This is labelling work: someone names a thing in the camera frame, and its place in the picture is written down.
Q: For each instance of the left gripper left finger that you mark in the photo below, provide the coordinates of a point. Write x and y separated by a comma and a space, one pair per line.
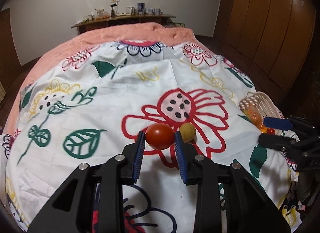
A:
92, 190

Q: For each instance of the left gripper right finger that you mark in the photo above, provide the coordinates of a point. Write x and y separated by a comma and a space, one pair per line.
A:
248, 207

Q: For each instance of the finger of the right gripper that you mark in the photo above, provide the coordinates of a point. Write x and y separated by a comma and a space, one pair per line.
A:
275, 142
279, 124

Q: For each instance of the plastic bag with orange peels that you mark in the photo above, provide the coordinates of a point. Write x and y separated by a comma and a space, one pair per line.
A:
254, 116

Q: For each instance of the red tomato front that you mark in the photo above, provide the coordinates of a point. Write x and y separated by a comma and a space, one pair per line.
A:
160, 136

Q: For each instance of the red tomato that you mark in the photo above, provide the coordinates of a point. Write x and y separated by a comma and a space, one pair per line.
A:
160, 136
271, 131

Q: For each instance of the red tomato upper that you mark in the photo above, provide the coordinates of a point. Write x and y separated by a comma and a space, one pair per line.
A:
271, 131

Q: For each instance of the orange mandarin front right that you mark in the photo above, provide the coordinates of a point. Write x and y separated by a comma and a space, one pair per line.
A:
263, 129

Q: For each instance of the white plastic basket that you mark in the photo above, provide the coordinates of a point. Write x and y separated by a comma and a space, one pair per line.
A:
264, 105

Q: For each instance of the small yellow-green fruit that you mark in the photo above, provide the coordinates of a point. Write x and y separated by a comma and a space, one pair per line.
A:
187, 131

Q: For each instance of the floral white duvet cover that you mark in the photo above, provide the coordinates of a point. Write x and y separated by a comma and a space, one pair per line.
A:
95, 101

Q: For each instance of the wooden wardrobe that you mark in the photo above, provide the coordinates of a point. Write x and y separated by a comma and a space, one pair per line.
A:
268, 39

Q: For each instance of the pink blanket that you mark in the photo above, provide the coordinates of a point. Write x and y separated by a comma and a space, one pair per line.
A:
146, 31

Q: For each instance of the wooden desk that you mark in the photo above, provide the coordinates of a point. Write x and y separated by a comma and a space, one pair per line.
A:
162, 19

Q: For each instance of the clear kettle on desk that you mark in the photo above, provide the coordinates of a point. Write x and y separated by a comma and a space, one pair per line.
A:
130, 10

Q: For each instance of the black desk lamp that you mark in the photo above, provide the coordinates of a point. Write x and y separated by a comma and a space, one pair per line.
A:
113, 11

